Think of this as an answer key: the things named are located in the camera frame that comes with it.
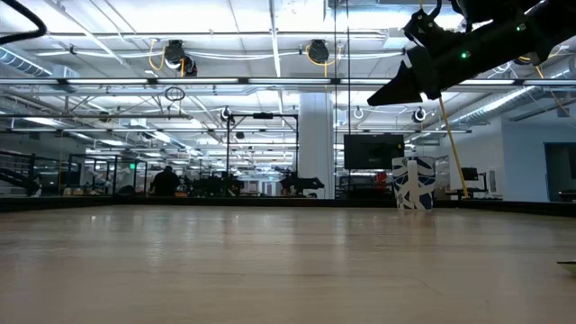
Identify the black framed glass enclosure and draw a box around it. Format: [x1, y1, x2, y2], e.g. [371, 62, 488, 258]
[67, 154, 149, 197]

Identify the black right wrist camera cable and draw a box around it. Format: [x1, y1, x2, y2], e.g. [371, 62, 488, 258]
[427, 0, 445, 22]

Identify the white building column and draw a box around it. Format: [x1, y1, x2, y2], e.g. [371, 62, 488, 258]
[298, 92, 337, 200]

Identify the black aluminium table frame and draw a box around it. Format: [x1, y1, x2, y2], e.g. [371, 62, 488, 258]
[0, 193, 576, 217]

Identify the black chair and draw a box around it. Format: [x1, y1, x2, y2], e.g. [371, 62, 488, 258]
[458, 166, 491, 200]

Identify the black monitor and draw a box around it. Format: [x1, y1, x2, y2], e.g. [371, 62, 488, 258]
[343, 133, 406, 171]

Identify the blue white patterned mug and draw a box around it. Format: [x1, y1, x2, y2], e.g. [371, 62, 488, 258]
[391, 155, 437, 212]

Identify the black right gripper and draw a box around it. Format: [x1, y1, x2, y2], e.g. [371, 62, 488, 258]
[366, 31, 496, 106]

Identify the person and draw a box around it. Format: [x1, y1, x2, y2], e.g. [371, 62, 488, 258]
[151, 165, 181, 197]

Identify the black left wrist camera cable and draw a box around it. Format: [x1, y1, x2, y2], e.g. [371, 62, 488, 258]
[0, 0, 49, 46]

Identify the black hanging cable coil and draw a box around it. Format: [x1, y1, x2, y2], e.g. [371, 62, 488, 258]
[164, 85, 186, 103]

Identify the yellow hanging cable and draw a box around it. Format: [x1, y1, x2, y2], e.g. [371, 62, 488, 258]
[418, 0, 470, 199]

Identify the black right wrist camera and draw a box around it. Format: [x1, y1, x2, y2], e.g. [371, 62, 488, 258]
[402, 7, 449, 50]

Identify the black metal railing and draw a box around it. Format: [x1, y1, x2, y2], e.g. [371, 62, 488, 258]
[0, 150, 40, 197]

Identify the black background rig frame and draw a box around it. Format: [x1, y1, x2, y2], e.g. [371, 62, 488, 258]
[226, 112, 300, 199]

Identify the long ceiling light bar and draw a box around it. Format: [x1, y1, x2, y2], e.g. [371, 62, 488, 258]
[0, 76, 576, 88]

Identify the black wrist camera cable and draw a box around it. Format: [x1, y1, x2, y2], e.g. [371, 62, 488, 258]
[427, 0, 445, 22]
[0, 0, 49, 46]

